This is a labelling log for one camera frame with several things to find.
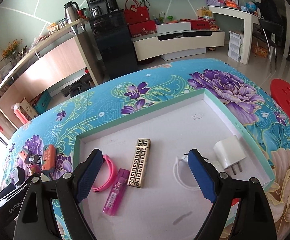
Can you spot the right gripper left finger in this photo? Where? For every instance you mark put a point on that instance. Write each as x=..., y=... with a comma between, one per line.
x=37, y=220

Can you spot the teal storage crate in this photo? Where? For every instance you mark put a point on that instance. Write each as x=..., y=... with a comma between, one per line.
x=41, y=102

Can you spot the red handbag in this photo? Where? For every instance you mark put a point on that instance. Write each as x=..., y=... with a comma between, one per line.
x=135, y=13

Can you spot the floral blanket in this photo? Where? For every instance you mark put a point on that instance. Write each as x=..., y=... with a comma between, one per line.
x=254, y=108

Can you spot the black coffee machine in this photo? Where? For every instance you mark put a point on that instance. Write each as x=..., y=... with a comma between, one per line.
x=102, y=7

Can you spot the black bag on floor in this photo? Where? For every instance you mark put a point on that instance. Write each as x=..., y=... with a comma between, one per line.
x=81, y=85

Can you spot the black chair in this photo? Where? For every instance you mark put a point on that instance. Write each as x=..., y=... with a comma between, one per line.
x=264, y=34

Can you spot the steel thermos jug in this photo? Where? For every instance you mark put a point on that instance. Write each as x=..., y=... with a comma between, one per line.
x=71, y=11

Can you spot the red plastic stool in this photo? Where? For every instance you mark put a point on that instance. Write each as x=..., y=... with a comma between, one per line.
x=280, y=92

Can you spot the white tv stand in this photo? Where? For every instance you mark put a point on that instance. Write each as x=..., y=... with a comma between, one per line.
x=177, y=44

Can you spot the pink translucent lighter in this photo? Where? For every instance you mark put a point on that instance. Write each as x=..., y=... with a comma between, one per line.
x=117, y=192

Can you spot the wooden curved desk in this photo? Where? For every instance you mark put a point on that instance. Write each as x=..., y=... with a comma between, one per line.
x=37, y=73

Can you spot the white power adapter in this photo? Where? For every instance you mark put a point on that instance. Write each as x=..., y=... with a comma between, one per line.
x=230, y=153

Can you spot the white shallow tray box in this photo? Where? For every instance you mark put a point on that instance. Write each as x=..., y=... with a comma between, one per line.
x=162, y=209

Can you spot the black cabinet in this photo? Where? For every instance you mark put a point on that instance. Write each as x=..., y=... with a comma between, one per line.
x=114, y=42

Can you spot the gold patterned lighter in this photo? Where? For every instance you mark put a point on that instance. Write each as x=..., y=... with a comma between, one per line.
x=139, y=164

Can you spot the white side desk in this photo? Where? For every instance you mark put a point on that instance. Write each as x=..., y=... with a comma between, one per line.
x=238, y=20

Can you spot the black toy car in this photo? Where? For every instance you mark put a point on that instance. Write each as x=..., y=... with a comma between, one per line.
x=29, y=158

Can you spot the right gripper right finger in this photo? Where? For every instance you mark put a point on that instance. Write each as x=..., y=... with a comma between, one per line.
x=253, y=219

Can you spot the pink toy dog figure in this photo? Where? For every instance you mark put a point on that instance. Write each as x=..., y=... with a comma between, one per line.
x=35, y=169

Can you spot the red gift bag on floor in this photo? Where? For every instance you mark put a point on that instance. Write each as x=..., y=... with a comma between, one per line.
x=24, y=111

